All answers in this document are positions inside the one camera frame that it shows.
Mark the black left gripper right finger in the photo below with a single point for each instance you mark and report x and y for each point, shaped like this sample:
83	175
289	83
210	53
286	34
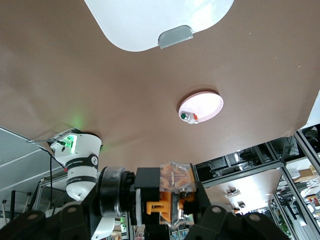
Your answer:
225	225

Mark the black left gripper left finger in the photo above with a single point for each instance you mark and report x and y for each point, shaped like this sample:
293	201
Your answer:
50	225

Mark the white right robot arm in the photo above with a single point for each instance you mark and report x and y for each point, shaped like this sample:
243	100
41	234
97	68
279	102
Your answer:
82	160

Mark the aluminium shelving rack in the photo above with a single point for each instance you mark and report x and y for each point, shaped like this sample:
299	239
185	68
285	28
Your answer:
240	175

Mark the pink round plate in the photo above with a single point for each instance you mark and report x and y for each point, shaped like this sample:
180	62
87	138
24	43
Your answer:
205	105

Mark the brown table mat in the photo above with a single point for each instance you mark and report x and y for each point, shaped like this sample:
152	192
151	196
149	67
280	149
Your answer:
75	87

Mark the white lidded storage box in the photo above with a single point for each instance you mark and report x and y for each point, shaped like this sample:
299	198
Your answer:
162	20

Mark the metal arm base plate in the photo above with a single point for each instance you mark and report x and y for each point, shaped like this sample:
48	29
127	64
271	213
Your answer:
57	136

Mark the white switch with green button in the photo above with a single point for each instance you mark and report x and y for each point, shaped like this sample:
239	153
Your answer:
190	118

